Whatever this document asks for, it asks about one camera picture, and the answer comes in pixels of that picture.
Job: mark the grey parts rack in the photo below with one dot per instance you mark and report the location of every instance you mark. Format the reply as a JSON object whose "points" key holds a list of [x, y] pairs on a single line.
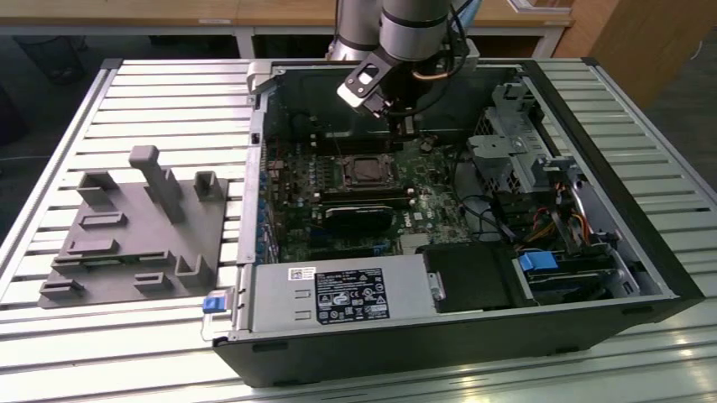
{"points": [[146, 243]]}

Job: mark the blue disk carrier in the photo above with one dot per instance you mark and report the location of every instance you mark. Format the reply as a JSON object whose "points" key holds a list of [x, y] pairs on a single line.
{"points": [[539, 262]]}

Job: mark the blue case latch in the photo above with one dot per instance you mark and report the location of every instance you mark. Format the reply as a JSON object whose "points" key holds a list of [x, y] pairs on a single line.
{"points": [[214, 305]]}

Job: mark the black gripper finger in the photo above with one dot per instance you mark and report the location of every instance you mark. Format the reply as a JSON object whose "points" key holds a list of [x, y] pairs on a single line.
{"points": [[407, 132]]}

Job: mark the black CPU socket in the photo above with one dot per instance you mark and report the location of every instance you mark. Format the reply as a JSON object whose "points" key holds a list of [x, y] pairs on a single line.
{"points": [[338, 184]]}

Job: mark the black power supply label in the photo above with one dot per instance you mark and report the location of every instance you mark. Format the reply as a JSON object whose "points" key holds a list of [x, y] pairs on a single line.
{"points": [[352, 296]]}

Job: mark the wooden desk white frame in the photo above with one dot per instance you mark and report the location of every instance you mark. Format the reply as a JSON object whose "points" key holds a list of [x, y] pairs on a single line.
{"points": [[169, 12]]}

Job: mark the green motherboard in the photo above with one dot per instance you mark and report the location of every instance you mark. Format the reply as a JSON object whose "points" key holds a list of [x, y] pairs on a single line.
{"points": [[437, 218]]}

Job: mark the silver metal disk bay cage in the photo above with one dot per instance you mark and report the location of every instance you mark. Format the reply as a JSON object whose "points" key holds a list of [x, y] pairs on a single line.
{"points": [[504, 168]]}

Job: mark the brown wooden cabinet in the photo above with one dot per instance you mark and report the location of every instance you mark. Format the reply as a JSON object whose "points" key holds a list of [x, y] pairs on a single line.
{"points": [[644, 42]]}

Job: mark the grey plastic bay clip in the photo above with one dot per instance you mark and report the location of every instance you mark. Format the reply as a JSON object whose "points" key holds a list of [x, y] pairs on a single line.
{"points": [[560, 167]]}

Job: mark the small silver heatsink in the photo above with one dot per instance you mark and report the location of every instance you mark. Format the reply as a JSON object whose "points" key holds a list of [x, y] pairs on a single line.
{"points": [[415, 243]]}

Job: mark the black RAM stick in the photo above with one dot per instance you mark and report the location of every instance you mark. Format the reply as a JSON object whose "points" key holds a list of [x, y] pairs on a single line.
{"points": [[364, 194], [364, 201]]}

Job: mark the black waste bin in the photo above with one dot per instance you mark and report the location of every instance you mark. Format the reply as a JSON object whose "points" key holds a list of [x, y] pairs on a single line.
{"points": [[54, 59]]}

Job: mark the black open PC case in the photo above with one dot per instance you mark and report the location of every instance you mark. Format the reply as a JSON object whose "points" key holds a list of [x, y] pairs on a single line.
{"points": [[392, 357]]}

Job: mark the black graphics card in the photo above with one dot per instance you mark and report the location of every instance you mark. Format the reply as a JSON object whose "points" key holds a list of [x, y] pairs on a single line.
{"points": [[358, 218]]}

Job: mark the black plastic air shroud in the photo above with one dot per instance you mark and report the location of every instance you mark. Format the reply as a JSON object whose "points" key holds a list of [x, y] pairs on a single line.
{"points": [[476, 277]]}

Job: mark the silver CPU plate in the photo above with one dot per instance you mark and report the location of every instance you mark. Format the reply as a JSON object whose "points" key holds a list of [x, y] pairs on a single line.
{"points": [[370, 170]]}

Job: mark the black RAM slot bank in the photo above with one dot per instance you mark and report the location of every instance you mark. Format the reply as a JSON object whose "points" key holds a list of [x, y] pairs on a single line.
{"points": [[353, 144]]}

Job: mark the grey power supply unit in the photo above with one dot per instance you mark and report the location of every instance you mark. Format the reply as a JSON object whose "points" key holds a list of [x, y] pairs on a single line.
{"points": [[269, 302]]}

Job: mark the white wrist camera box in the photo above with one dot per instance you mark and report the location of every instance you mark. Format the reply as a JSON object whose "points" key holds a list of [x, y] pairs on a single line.
{"points": [[364, 84]]}

